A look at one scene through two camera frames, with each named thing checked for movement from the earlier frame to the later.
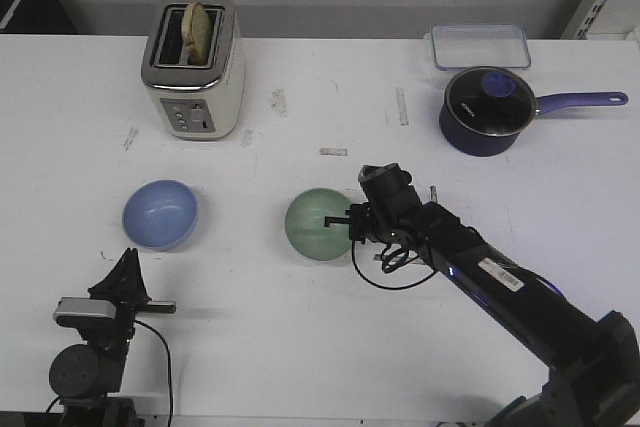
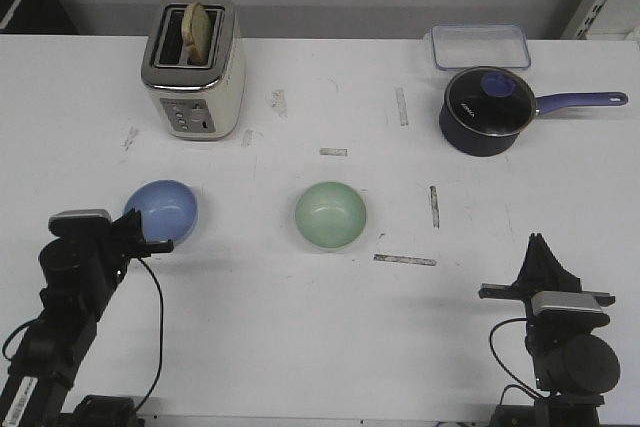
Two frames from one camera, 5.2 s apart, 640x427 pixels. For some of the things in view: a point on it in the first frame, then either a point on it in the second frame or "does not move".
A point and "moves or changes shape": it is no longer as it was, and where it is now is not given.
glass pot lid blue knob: x=491 y=100 does not move
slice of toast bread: x=197 y=32 does not move
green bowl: x=305 y=229 moves or changes shape
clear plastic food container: x=479 y=45 does not move
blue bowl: x=159 y=214 does not move
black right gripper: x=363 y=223 to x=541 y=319
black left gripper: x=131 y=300 to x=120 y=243
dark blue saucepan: x=484 y=110 does not move
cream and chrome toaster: x=194 y=66 does not move
